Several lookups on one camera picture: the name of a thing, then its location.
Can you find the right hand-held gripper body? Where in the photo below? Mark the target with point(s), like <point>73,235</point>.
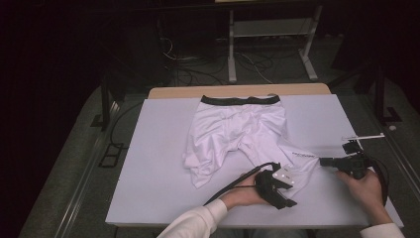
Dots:
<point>358,162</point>

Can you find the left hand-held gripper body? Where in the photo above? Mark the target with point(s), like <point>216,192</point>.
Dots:
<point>269,186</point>

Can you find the white shorts with black waistband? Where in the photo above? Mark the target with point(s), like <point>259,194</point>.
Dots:
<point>237,132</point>

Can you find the person's left hand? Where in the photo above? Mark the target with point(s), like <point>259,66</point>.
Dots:
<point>242,195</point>

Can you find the person's right hand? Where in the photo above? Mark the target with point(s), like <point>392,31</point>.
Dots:
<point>365,195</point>

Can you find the small white floor object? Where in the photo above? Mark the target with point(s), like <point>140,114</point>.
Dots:
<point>392,127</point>

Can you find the black metal stand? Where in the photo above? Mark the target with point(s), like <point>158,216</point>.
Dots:
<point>379,95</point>
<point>105,99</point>

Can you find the white table board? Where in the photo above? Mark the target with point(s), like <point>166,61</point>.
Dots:
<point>158,132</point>

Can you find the wooden table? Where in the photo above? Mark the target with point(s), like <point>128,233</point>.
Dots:
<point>185,91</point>

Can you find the white metal stand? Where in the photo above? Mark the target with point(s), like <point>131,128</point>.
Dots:
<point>270,28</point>

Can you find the black floor bracket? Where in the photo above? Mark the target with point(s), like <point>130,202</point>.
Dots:
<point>111,155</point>

